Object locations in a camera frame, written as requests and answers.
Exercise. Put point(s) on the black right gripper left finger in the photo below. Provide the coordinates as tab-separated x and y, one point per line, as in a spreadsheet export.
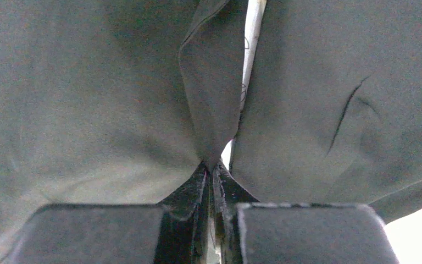
171	231

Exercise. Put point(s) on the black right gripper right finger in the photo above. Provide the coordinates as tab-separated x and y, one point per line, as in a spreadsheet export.
248	231

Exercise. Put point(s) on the black shirt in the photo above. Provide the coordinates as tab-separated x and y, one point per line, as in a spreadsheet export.
118	102

